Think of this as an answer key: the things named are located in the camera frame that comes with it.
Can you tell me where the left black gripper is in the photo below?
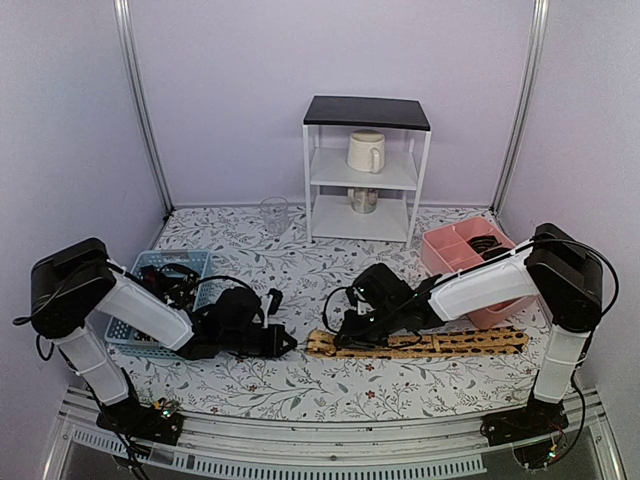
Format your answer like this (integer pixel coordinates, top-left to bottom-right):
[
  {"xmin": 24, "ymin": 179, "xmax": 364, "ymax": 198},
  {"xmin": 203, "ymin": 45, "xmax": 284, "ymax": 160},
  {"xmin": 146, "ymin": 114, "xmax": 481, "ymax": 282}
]
[{"xmin": 220, "ymin": 323, "xmax": 297, "ymax": 358}]

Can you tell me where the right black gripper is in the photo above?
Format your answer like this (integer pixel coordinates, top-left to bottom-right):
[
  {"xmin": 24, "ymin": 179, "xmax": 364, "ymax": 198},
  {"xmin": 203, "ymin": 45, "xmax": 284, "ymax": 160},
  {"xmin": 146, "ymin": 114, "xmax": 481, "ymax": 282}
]
[{"xmin": 334, "ymin": 304, "xmax": 402, "ymax": 351}]

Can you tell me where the yellow beetle-print tie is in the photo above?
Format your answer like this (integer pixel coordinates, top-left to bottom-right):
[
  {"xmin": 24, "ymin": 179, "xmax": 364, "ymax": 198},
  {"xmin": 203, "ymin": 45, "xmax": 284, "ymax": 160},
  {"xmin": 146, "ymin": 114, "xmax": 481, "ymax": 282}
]
[{"xmin": 305, "ymin": 326, "xmax": 529, "ymax": 360}]

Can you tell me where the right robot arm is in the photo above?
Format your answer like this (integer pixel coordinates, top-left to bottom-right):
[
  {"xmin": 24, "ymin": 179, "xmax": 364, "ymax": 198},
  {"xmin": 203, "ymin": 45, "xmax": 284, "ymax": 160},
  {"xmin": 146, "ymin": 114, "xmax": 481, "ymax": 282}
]
[{"xmin": 334, "ymin": 223, "xmax": 616, "ymax": 436}]

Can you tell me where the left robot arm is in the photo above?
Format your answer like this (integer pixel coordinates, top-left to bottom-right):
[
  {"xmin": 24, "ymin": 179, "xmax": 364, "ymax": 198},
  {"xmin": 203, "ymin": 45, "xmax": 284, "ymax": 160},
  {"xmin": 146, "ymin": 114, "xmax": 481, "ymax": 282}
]
[{"xmin": 13, "ymin": 238, "xmax": 297, "ymax": 434}]

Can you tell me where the floral table mat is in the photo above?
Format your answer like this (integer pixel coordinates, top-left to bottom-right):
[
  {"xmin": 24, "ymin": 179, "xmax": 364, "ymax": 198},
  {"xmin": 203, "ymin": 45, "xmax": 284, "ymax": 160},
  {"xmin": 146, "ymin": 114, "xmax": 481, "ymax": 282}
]
[{"xmin": 110, "ymin": 206, "xmax": 549, "ymax": 422}]

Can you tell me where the clear glass cup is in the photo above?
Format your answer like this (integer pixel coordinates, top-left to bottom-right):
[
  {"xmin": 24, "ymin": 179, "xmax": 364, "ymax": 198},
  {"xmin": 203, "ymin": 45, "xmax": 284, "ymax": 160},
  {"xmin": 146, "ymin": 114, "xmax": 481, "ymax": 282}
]
[{"xmin": 260, "ymin": 196, "xmax": 289, "ymax": 236}]

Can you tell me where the pink divided organizer tray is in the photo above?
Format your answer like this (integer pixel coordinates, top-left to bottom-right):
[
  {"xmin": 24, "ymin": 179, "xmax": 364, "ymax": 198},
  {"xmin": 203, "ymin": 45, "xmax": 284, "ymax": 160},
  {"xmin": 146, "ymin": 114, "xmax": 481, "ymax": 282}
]
[{"xmin": 421, "ymin": 217, "xmax": 534, "ymax": 329}]

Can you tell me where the black white-patterned tie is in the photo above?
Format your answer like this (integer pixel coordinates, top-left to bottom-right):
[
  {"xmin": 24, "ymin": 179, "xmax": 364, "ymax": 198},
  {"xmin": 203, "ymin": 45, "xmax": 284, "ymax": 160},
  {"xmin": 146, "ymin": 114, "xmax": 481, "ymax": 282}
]
[{"xmin": 133, "ymin": 330, "xmax": 157, "ymax": 344}]

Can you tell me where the blue plastic basket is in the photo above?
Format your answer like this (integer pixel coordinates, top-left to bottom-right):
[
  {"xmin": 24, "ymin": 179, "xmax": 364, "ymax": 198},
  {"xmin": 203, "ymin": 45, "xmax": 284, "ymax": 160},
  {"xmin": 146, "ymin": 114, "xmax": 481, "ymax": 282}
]
[{"xmin": 104, "ymin": 249, "xmax": 213, "ymax": 358}]

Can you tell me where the white shelf with black top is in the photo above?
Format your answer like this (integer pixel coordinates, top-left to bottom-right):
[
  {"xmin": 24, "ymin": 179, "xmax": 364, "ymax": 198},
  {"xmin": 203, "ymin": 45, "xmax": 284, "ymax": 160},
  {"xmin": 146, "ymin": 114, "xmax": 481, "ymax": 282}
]
[{"xmin": 302, "ymin": 95, "xmax": 431, "ymax": 245}]

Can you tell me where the cream ceramic mug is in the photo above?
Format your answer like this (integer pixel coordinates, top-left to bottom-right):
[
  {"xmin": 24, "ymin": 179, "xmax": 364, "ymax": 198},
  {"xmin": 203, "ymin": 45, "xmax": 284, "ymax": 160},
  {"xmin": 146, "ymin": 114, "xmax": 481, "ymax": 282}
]
[{"xmin": 347, "ymin": 130, "xmax": 385, "ymax": 174}]

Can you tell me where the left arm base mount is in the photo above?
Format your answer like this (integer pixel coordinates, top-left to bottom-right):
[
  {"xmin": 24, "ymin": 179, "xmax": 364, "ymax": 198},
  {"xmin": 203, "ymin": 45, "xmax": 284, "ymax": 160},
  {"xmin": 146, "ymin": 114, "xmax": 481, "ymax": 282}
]
[{"xmin": 96, "ymin": 398, "xmax": 184, "ymax": 446}]

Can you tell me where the front aluminium rail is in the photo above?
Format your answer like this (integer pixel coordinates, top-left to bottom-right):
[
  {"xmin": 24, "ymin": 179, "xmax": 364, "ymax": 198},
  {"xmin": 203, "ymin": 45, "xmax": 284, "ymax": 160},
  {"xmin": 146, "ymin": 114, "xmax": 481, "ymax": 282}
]
[{"xmin": 43, "ymin": 387, "xmax": 630, "ymax": 479}]

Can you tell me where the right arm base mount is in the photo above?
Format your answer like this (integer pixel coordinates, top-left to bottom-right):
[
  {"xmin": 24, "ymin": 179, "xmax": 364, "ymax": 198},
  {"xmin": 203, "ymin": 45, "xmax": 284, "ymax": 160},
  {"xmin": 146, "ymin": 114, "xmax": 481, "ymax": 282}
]
[{"xmin": 480, "ymin": 399, "xmax": 569, "ymax": 446}]

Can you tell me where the right aluminium frame post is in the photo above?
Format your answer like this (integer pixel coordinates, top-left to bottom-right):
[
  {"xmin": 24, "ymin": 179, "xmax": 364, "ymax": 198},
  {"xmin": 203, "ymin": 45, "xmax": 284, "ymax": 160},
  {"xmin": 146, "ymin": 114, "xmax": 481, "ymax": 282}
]
[{"xmin": 491, "ymin": 0, "xmax": 550, "ymax": 217}]

